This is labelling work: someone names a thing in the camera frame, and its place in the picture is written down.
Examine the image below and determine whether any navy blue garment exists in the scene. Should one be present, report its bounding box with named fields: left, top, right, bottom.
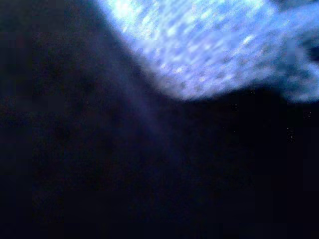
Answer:
left=0, top=0, right=319, bottom=239

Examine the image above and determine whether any pale woven laundry basket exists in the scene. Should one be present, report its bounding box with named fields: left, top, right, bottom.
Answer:
left=96, top=0, right=319, bottom=103

